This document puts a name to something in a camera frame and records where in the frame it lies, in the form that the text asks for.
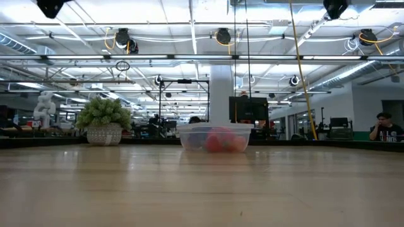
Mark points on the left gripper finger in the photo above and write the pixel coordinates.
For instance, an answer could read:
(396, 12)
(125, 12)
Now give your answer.
(57, 6)
(45, 6)

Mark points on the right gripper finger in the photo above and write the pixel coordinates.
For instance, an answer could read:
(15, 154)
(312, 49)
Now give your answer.
(341, 6)
(329, 6)

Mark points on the large red toy pepper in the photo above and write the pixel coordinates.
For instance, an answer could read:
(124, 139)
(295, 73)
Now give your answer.
(214, 143)

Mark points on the purple toy blackberry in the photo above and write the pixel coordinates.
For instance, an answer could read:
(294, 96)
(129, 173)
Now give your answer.
(195, 140)

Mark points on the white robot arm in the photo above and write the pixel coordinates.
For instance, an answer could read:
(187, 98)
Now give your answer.
(44, 108)

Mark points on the clear plastic tupperware container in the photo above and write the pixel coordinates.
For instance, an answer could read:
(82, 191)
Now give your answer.
(217, 125)

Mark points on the black equipment cart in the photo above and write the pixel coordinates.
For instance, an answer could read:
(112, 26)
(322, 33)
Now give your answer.
(339, 122)

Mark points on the green potted plant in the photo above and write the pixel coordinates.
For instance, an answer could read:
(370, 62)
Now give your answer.
(104, 113)

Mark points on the black monitor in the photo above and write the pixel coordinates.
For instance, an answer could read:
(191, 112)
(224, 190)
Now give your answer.
(249, 110)

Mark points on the person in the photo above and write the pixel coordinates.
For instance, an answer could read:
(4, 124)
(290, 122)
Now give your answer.
(386, 132)
(194, 120)

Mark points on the white building column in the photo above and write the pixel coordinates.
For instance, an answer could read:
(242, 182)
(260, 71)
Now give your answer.
(221, 94)

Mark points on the silver ventilation duct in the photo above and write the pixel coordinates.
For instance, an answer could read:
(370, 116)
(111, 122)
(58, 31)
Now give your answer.
(347, 74)

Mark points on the black aluminium table frame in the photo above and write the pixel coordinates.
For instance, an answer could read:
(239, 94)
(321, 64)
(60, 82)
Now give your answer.
(315, 144)

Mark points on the black workstation frame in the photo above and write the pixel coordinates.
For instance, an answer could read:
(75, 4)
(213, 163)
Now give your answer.
(184, 81)

